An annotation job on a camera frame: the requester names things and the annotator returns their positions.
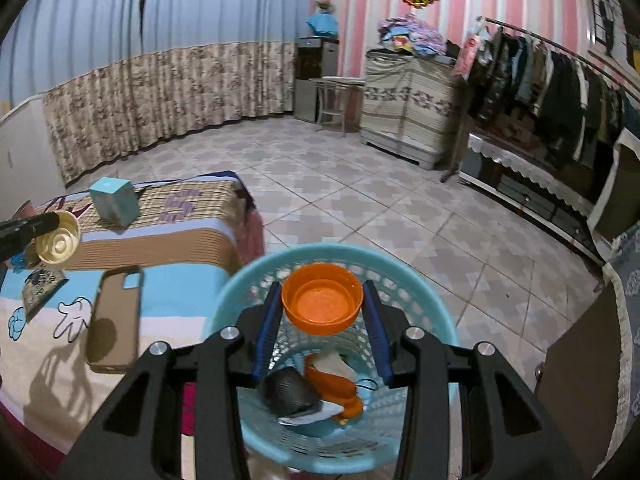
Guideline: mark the low tv stand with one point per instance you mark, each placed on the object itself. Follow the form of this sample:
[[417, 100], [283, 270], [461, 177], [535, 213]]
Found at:
[[532, 190]]

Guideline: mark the teal plastic trash basket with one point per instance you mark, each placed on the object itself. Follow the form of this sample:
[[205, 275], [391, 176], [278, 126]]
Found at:
[[372, 439]]

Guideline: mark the pile of folded clothes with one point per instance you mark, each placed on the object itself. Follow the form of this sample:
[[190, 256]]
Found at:
[[410, 34]]

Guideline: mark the white cabinet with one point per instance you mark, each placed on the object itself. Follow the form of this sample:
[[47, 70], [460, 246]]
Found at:
[[28, 170]]

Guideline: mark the teal cardboard box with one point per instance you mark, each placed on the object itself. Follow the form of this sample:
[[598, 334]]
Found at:
[[115, 200]]

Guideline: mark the covered beige dresser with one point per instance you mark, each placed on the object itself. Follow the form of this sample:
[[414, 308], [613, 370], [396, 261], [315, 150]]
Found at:
[[410, 107]]

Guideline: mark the brown phone case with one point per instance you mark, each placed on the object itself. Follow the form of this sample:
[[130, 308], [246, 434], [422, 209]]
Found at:
[[113, 334]]

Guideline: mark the small wooden stool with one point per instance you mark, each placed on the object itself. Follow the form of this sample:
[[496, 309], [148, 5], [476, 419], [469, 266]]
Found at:
[[333, 94]]

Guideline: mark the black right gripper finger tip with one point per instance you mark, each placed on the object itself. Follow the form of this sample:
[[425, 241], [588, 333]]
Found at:
[[17, 234]]

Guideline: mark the clothes rack with garments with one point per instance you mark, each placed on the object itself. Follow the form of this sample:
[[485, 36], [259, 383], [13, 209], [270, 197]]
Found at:
[[560, 114]]

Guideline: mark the floral beige curtain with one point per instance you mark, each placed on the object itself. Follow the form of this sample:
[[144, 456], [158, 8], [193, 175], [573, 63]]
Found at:
[[126, 106]]

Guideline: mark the orange snack wrapper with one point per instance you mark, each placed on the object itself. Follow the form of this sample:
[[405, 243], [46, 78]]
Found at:
[[335, 381]]

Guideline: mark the grey patterned snack packet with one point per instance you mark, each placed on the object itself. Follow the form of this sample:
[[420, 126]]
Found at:
[[41, 284]]

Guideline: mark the black ribbed roll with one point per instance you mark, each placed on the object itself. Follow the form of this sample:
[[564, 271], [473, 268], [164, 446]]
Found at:
[[287, 393]]

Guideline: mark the colourful cartoon blanket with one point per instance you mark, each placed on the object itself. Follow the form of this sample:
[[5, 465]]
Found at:
[[70, 332]]

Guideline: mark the orange plastic bowl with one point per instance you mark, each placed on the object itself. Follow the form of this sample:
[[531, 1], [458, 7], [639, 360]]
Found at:
[[322, 299]]

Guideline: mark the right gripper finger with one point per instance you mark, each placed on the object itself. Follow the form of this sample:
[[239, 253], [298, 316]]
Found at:
[[506, 432], [136, 433]]

